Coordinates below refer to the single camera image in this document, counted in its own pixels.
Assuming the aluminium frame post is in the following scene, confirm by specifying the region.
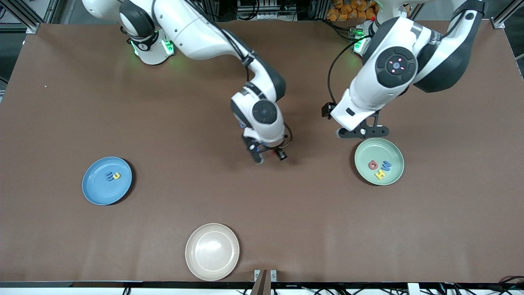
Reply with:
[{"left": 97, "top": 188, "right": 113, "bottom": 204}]
[
  {"left": 491, "top": 0, "right": 524, "bottom": 30},
  {"left": 8, "top": 0, "right": 60, "bottom": 34}
]

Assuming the beige plate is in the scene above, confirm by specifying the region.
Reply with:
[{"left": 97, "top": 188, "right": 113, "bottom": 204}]
[{"left": 185, "top": 223, "right": 240, "bottom": 281}]

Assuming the brown camera stand pole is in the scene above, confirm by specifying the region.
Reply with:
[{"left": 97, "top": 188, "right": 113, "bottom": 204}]
[{"left": 250, "top": 269, "right": 269, "bottom": 295}]

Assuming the cable bundle under table edge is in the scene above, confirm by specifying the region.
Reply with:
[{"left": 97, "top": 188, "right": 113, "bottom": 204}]
[{"left": 444, "top": 275, "right": 524, "bottom": 295}]

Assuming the blue plate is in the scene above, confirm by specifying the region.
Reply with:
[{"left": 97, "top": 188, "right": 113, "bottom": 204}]
[{"left": 82, "top": 157, "right": 133, "bottom": 206}]

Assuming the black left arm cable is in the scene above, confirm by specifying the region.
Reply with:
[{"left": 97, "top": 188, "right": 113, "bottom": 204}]
[{"left": 326, "top": 35, "right": 371, "bottom": 108}]

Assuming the brown table cover sheet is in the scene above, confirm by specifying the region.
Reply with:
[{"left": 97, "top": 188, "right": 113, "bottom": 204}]
[{"left": 0, "top": 20, "right": 524, "bottom": 284}]

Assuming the orange snack bag pile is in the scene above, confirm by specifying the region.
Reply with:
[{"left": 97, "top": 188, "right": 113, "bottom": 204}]
[{"left": 326, "top": 0, "right": 375, "bottom": 22}]

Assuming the pale green plate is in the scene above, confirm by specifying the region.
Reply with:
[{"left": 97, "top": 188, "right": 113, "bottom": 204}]
[{"left": 354, "top": 138, "right": 405, "bottom": 186}]

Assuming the metal mounting bracket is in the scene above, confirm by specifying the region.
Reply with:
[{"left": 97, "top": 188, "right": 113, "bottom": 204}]
[{"left": 254, "top": 269, "right": 278, "bottom": 283}]

